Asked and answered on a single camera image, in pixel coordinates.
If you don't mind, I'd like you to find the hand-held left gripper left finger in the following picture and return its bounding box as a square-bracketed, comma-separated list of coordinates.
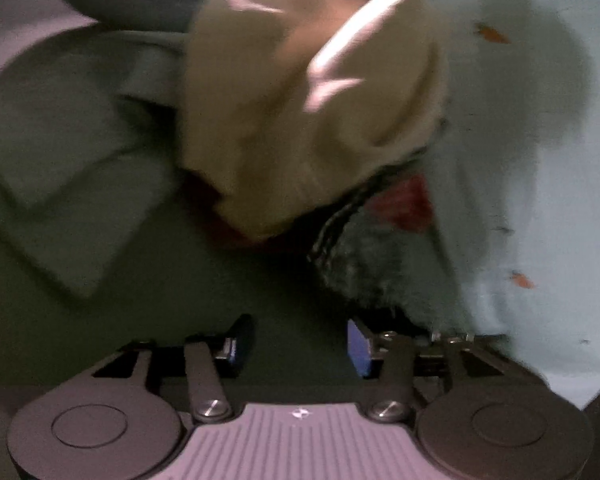
[92, 314, 256, 424]

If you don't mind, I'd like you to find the cream cloth garment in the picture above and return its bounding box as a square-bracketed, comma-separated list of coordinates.
[177, 0, 451, 243]

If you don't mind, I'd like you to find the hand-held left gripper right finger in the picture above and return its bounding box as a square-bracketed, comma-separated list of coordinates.
[347, 318, 507, 424]

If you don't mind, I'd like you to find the plaid checked cloth garment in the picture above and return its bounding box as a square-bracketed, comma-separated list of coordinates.
[307, 170, 463, 333]

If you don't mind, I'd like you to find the red cloth garment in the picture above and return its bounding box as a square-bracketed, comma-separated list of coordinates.
[367, 172, 436, 236]

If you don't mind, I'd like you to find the pale printed bedsheet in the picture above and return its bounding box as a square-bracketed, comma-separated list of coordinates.
[420, 0, 600, 378]

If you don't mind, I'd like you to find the grey-green cloth garment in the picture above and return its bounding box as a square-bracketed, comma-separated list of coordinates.
[0, 25, 191, 301]

